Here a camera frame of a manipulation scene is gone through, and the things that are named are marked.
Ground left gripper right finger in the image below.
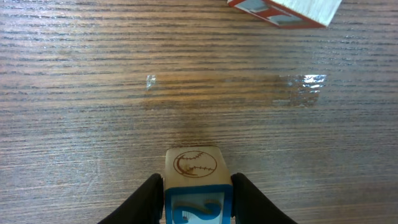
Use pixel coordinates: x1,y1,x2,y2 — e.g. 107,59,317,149
231,173,297,224

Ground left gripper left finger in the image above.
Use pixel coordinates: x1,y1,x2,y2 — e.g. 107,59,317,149
98,173,164,224

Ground blue number two block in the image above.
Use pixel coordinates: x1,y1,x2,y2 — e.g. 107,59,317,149
164,146,233,224

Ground white block red H side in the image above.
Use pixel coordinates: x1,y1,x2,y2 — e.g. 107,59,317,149
227,0,341,29

